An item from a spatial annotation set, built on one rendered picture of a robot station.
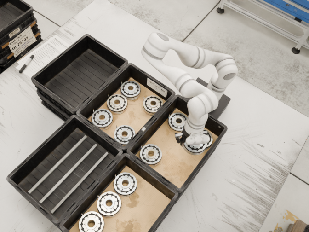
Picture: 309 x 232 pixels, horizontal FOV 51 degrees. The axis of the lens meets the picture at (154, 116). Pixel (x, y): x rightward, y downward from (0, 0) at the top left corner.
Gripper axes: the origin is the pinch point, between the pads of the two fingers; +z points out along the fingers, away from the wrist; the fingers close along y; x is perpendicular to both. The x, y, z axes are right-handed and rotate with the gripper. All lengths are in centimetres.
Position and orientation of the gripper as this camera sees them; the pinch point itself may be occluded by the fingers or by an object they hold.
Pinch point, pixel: (187, 142)
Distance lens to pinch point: 138.8
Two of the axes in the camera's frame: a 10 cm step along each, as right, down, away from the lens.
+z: -0.7, 4.9, 8.7
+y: -9.9, 0.9, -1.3
